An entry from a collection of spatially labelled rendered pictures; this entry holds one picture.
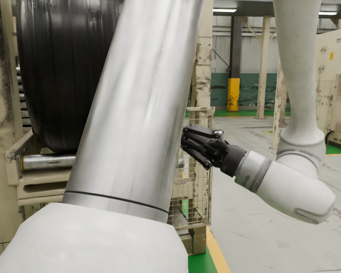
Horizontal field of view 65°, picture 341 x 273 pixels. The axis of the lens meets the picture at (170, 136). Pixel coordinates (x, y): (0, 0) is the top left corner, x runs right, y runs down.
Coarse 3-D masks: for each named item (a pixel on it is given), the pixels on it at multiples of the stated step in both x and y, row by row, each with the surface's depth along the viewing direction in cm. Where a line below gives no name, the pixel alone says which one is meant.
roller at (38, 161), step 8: (72, 152) 82; (24, 160) 77; (32, 160) 78; (40, 160) 79; (48, 160) 79; (56, 160) 80; (64, 160) 80; (72, 160) 81; (24, 168) 78; (32, 168) 79; (40, 168) 80
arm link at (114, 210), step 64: (128, 0) 30; (192, 0) 31; (128, 64) 26; (192, 64) 30; (128, 128) 23; (64, 192) 24; (128, 192) 22; (0, 256) 21; (64, 256) 17; (128, 256) 18
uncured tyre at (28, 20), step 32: (32, 0) 61; (64, 0) 63; (96, 0) 65; (32, 32) 61; (64, 32) 62; (96, 32) 64; (32, 64) 62; (64, 64) 63; (96, 64) 65; (32, 96) 65; (64, 96) 65; (64, 128) 71
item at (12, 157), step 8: (24, 136) 92; (32, 136) 96; (16, 144) 82; (24, 144) 84; (32, 144) 95; (8, 152) 73; (16, 152) 74; (24, 152) 83; (32, 152) 94; (40, 152) 108; (8, 160) 73; (16, 160) 74; (8, 168) 73; (16, 168) 74; (8, 176) 73; (16, 176) 74; (8, 184) 74; (16, 184) 74
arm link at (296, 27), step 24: (288, 0) 41; (312, 0) 41; (288, 24) 43; (312, 24) 43; (288, 48) 46; (312, 48) 46; (288, 72) 51; (312, 72) 51; (288, 96) 61; (312, 96) 58; (312, 120) 64; (288, 144) 67; (312, 144) 64
